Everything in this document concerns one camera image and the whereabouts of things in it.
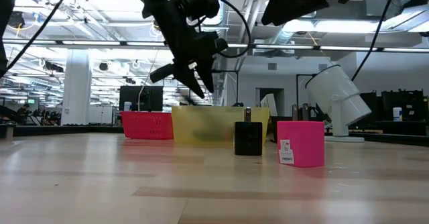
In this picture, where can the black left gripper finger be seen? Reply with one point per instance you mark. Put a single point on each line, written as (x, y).
(189, 80)
(207, 73)

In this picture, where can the black wall charger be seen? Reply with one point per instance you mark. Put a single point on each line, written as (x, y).
(248, 138)

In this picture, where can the pink wall charger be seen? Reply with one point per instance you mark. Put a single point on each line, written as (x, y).
(305, 140)

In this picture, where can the yellow plastic bin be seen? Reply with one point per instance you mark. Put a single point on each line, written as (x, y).
(201, 123)

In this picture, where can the red plastic bin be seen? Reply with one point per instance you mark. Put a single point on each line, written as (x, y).
(147, 125)

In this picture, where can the black monitor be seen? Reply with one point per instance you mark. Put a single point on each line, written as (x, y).
(147, 98)

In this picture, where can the white wipes canister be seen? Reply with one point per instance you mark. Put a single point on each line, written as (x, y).
(397, 114)
(127, 106)

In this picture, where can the white cylindrical spot lamp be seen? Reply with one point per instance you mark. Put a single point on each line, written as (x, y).
(338, 93)

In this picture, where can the white room pillar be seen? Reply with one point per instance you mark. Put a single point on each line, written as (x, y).
(76, 90)

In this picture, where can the black storage cabinets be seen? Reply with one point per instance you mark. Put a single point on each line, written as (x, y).
(402, 105)

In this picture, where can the person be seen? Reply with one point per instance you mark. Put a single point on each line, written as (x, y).
(24, 113)

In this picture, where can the black metal rack frame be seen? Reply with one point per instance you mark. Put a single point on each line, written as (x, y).
(237, 90)

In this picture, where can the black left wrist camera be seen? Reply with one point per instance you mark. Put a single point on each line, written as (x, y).
(201, 1)

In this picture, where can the black aluminium rig frame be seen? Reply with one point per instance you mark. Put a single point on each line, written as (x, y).
(316, 47)

